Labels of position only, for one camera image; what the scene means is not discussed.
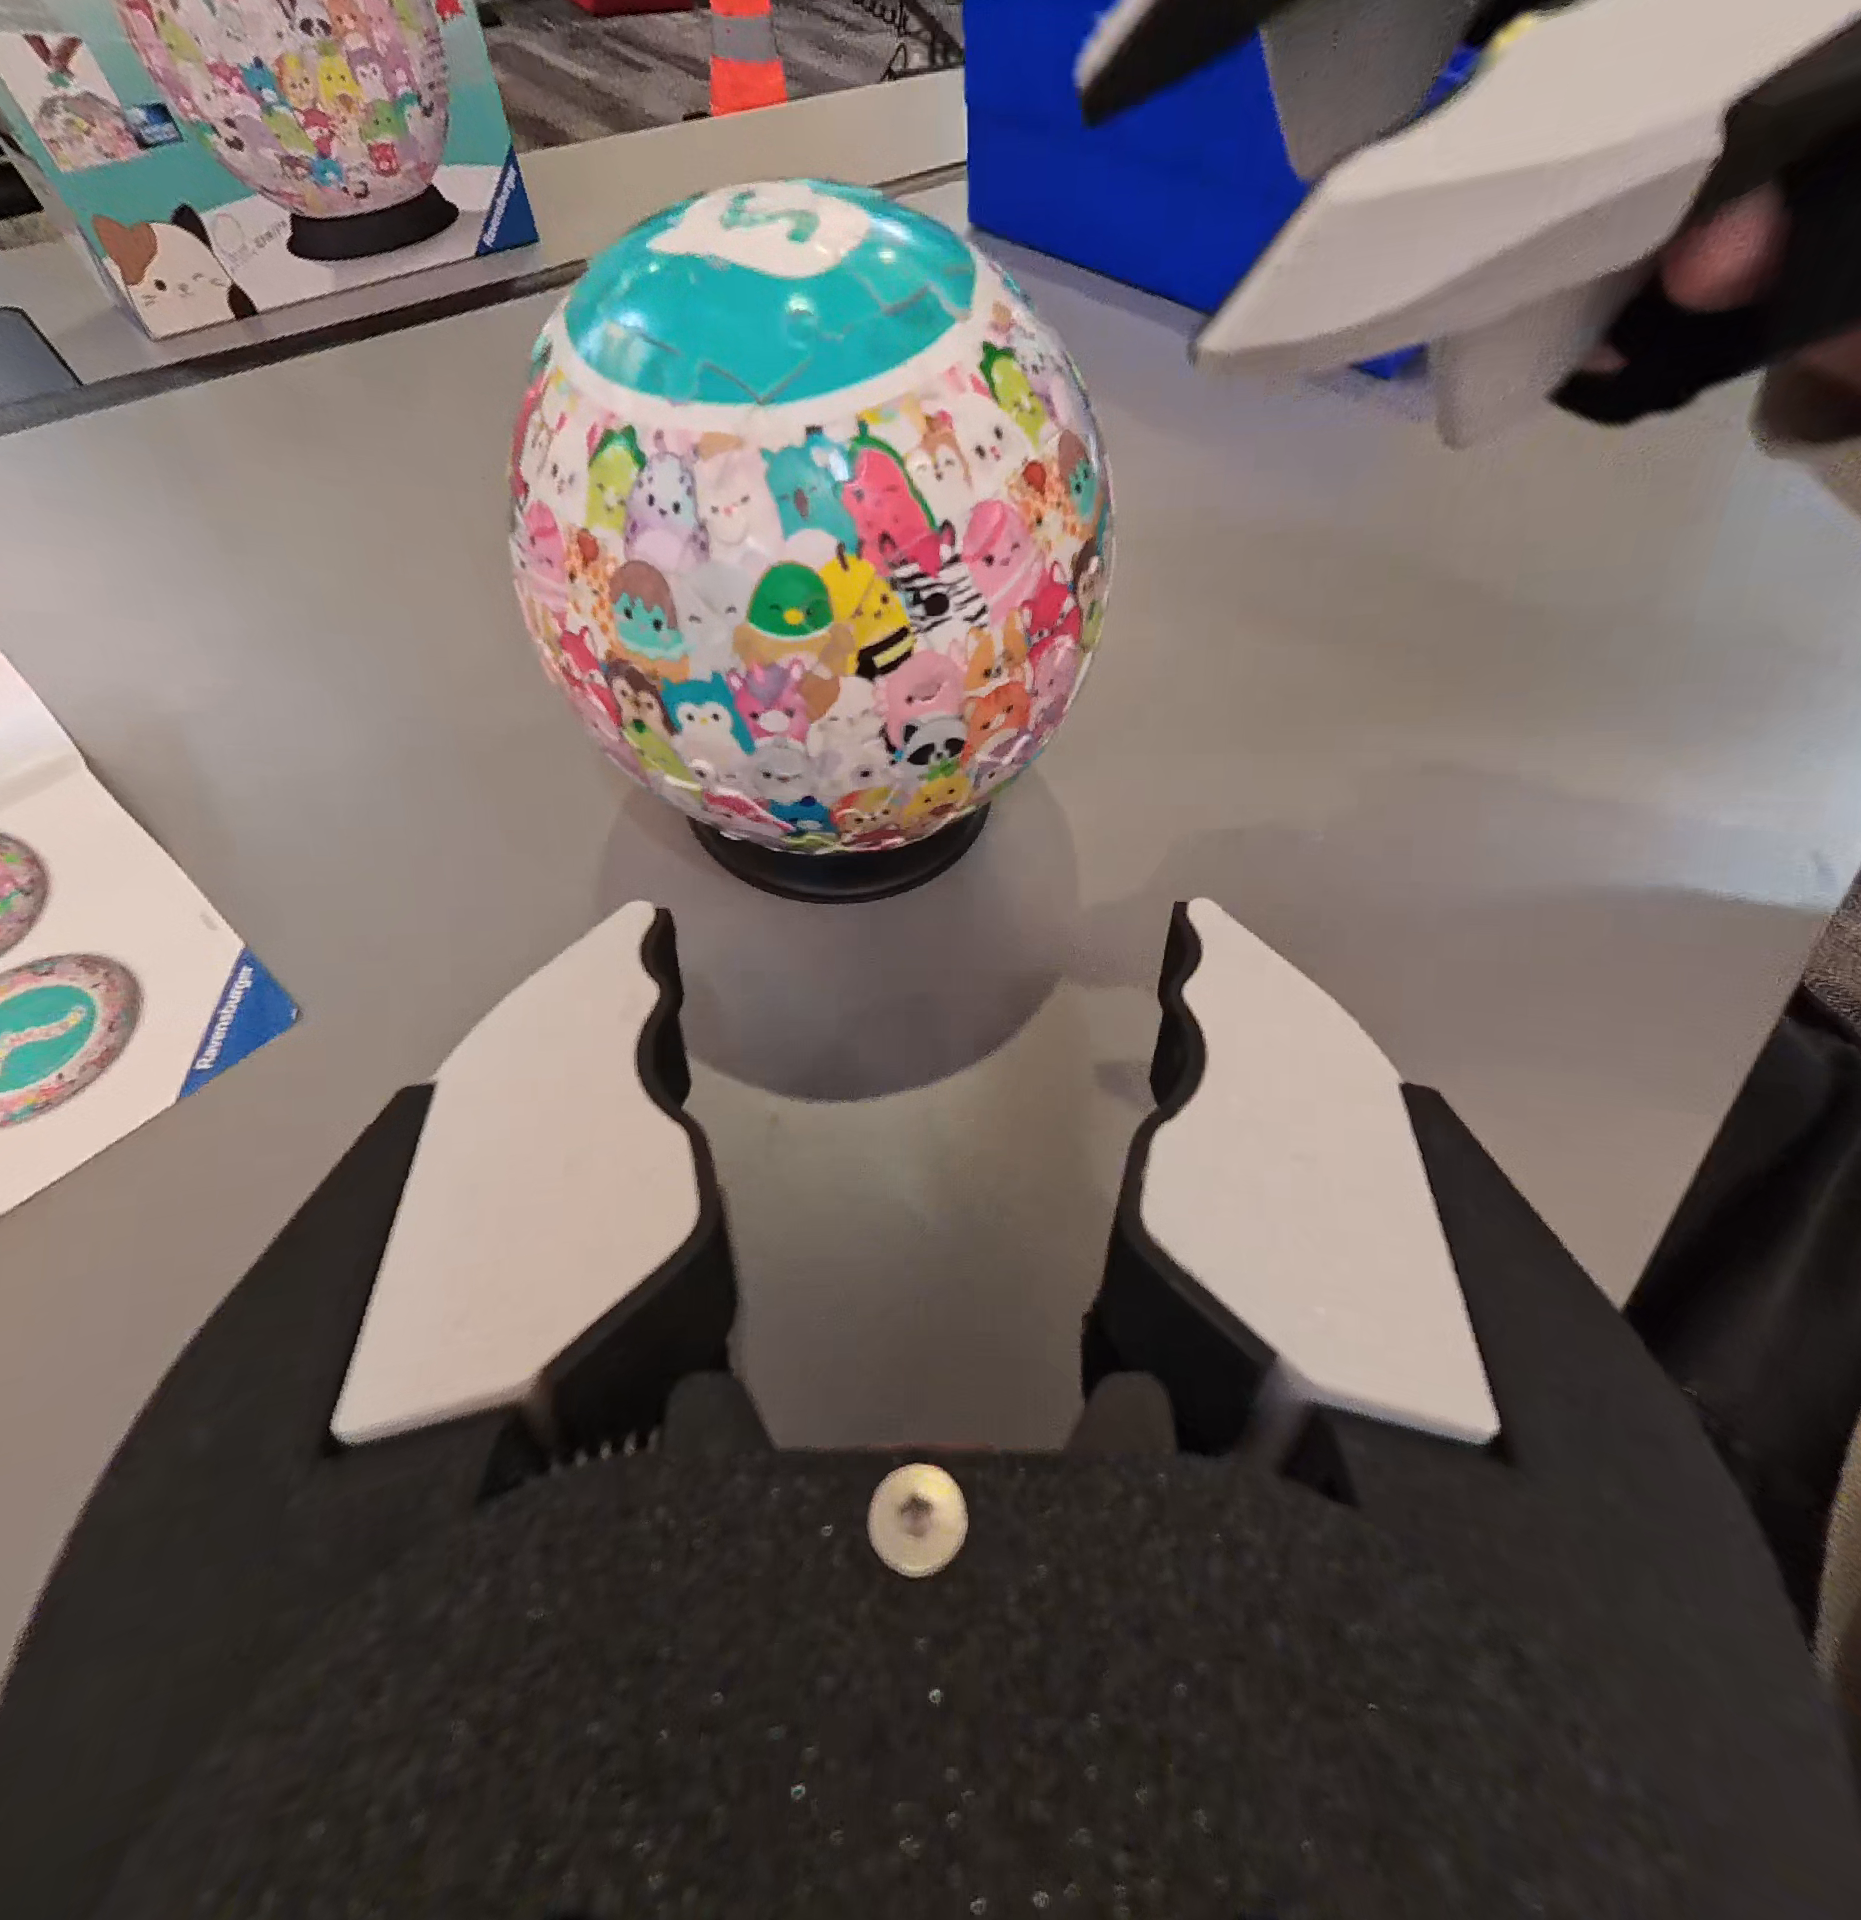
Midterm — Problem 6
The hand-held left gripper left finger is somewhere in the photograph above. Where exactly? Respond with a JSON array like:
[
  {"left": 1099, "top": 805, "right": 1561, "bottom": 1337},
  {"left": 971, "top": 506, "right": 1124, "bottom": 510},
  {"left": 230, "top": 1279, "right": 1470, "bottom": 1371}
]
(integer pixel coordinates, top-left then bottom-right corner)
[{"left": 327, "top": 900, "right": 742, "bottom": 1449}]

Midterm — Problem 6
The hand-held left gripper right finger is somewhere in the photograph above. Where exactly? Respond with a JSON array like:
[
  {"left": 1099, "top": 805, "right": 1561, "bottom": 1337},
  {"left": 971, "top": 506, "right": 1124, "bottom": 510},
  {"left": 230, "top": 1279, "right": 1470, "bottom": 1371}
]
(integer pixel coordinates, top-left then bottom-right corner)
[{"left": 1086, "top": 894, "right": 1504, "bottom": 1466}]

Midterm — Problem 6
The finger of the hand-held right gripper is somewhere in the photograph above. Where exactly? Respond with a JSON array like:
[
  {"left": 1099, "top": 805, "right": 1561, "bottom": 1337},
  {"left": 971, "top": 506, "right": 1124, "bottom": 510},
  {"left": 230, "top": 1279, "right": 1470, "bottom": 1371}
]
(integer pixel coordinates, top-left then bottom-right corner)
[
  {"left": 1074, "top": 0, "right": 1485, "bottom": 183},
  {"left": 1190, "top": 0, "right": 1861, "bottom": 379}
]

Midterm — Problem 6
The blue plastic bin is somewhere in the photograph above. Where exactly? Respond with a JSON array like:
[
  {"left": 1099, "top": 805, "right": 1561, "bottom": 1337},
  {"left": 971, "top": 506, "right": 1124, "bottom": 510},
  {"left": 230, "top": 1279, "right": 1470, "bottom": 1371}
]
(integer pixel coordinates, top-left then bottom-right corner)
[{"left": 963, "top": 0, "right": 1485, "bottom": 379}]

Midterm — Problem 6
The black ball stand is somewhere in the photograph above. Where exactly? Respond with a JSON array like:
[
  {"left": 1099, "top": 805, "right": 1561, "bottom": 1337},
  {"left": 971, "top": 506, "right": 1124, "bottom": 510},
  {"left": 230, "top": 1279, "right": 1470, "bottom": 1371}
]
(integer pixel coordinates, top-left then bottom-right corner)
[{"left": 685, "top": 805, "right": 994, "bottom": 907}]

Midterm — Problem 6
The colourful puzzle ball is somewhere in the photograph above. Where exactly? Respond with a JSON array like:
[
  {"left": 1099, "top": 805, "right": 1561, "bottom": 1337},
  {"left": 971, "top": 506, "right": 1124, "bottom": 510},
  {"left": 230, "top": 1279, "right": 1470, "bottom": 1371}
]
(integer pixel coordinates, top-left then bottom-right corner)
[{"left": 506, "top": 180, "right": 1115, "bottom": 860}]

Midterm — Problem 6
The puzzle instruction leaflet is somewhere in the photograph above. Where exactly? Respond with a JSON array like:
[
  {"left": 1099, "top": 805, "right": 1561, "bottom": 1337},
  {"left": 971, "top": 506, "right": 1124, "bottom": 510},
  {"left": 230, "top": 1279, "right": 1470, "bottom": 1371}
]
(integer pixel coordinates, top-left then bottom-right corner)
[{"left": 0, "top": 620, "right": 306, "bottom": 1236}]

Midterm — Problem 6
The teal puzzle picture box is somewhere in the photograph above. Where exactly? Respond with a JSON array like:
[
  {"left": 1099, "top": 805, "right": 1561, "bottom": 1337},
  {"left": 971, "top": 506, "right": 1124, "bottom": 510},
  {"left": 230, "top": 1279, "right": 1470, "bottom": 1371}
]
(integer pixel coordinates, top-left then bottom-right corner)
[{"left": 0, "top": 0, "right": 542, "bottom": 341}]

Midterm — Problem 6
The person's right hand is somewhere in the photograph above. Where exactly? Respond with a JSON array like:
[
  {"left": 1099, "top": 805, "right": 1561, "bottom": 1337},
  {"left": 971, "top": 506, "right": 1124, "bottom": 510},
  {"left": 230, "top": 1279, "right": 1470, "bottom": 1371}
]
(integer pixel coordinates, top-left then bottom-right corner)
[{"left": 1663, "top": 189, "right": 1861, "bottom": 459}]

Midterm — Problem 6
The orange traffic cone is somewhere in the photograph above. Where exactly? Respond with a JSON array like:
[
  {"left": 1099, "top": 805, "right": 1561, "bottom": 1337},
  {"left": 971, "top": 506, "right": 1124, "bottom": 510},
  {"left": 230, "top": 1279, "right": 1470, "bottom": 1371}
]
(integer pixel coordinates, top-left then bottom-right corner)
[{"left": 703, "top": 0, "right": 791, "bottom": 120}]

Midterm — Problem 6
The dark table cable hatch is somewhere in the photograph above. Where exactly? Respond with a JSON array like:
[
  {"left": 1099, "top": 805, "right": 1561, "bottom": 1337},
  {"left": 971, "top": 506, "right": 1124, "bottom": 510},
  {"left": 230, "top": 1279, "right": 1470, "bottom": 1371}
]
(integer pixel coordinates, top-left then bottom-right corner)
[{"left": 0, "top": 309, "right": 85, "bottom": 425}]

